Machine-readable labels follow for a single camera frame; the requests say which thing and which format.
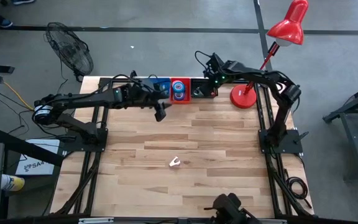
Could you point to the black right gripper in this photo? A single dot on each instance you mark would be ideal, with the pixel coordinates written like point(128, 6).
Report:
point(213, 79)

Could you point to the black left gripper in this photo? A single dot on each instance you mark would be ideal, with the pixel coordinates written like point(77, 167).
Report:
point(152, 100)

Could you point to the red stapler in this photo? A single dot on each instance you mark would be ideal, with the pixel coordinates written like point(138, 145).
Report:
point(212, 92)

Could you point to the purple tape roll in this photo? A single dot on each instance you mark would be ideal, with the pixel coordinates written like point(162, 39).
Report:
point(179, 98)

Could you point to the blue tape roll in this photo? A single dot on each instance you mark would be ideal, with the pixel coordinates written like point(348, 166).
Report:
point(173, 86)

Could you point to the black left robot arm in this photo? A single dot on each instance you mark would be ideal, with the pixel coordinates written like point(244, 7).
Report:
point(82, 99)

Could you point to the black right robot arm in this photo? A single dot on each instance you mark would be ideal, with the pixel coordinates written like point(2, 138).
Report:
point(280, 118)

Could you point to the black plastic basket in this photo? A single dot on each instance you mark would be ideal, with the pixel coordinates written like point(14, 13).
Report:
point(197, 82)

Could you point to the red plastic basket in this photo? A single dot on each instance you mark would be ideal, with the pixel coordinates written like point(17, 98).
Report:
point(187, 101)

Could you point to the blue plastic basket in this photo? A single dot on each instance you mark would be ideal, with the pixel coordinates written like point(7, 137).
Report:
point(163, 83)

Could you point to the red desk lamp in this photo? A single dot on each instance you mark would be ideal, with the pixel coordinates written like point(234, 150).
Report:
point(242, 99)

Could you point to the black floor fan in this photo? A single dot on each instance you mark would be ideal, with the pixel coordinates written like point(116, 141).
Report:
point(70, 49)

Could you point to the black device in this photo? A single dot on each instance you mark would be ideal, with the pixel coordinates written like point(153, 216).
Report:
point(228, 207)

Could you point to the white printed paper sign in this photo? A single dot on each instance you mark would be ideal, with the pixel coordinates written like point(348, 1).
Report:
point(47, 144)

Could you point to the black metal beam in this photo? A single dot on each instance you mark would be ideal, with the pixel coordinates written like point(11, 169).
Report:
point(26, 146)

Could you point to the yellow and white bottle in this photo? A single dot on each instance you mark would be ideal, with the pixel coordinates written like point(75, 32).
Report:
point(14, 183)

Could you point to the person's shoe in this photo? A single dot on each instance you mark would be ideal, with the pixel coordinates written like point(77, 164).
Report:
point(6, 23)
point(23, 2)

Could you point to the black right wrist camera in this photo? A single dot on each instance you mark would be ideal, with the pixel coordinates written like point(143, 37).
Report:
point(214, 62)

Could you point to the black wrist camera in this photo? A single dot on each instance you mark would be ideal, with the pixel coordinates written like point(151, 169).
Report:
point(138, 90)
point(214, 62)

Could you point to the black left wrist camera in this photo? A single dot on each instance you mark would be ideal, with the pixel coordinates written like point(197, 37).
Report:
point(138, 90)

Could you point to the black aluminium table frame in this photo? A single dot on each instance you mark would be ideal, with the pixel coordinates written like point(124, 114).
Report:
point(260, 119)

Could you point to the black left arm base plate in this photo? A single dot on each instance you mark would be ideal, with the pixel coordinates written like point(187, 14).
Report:
point(73, 143)

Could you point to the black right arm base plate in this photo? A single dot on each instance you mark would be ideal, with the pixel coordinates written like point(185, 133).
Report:
point(291, 146)

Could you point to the silver metal bracket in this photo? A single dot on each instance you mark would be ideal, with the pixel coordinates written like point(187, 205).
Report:
point(95, 220)
point(269, 221)

